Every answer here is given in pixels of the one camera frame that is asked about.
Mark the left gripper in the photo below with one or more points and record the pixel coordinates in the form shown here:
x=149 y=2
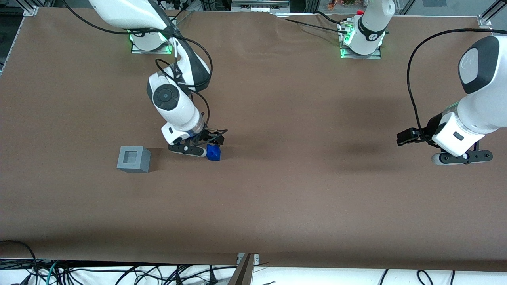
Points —
x=431 y=127

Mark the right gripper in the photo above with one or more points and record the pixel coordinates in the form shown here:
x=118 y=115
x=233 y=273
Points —
x=206 y=137

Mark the blue plastic insert part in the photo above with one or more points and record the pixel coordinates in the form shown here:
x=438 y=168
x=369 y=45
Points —
x=214 y=153

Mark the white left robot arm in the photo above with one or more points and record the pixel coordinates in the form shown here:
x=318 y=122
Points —
x=487 y=103

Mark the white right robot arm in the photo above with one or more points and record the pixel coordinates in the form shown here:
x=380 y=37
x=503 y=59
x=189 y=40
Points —
x=178 y=111

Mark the gray square socket base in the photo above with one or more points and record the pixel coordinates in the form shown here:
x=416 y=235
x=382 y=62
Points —
x=138 y=166

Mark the brown table cover sheet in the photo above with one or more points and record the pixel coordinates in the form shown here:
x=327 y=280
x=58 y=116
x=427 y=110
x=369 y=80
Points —
x=277 y=198

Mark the grey diagonal support beam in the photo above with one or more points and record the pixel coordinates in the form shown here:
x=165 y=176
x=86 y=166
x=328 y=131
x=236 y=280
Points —
x=242 y=275

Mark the white power strip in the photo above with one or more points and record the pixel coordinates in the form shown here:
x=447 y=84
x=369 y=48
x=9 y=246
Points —
x=257 y=7

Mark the right wrist grey camera box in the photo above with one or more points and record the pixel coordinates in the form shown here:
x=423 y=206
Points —
x=186 y=150

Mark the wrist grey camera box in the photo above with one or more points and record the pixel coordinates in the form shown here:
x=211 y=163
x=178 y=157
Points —
x=186 y=150
x=463 y=157

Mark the left wrist grey camera box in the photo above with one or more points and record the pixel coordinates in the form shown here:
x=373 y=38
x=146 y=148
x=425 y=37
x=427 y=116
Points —
x=463 y=157

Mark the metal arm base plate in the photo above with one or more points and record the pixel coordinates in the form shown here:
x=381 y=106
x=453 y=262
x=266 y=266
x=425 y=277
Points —
x=360 y=56
x=152 y=52

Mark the metal table edge bracket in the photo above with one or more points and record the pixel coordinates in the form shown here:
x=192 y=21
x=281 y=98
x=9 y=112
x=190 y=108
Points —
x=255 y=258

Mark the aluminium frame corner profile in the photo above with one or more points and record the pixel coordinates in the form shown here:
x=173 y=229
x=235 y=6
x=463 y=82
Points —
x=485 y=20
x=31 y=11

